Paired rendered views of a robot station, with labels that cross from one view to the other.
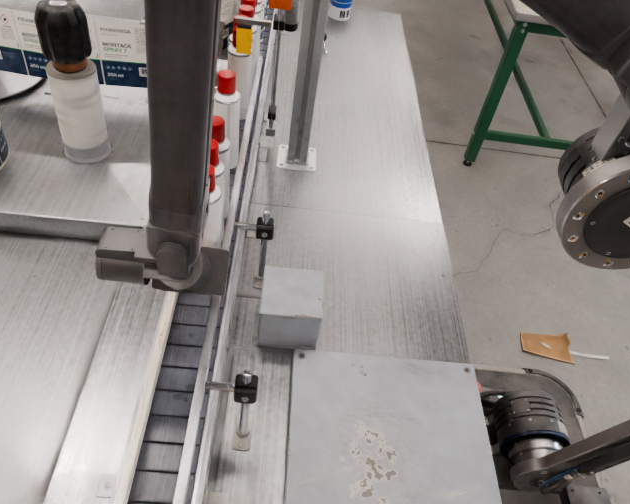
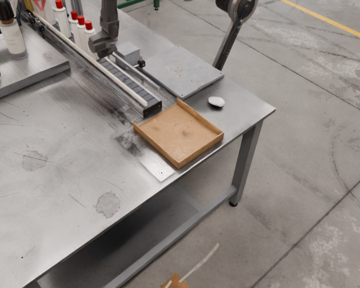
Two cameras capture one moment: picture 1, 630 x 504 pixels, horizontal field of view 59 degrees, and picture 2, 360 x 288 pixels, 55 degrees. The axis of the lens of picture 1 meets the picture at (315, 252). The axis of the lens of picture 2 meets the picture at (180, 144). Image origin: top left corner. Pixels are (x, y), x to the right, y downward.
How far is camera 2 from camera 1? 1.17 m
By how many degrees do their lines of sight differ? 26
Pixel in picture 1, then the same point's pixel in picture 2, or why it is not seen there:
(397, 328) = (154, 49)
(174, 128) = not seen: outside the picture
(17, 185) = (13, 72)
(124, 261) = (99, 42)
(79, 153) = (21, 55)
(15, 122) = not seen: outside the picture
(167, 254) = (115, 28)
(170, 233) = (113, 22)
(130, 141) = (28, 46)
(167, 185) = (111, 7)
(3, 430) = (88, 115)
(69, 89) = (14, 28)
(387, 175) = not seen: hidden behind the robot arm
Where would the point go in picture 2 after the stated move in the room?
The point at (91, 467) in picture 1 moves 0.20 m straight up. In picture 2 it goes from (118, 108) to (112, 72)
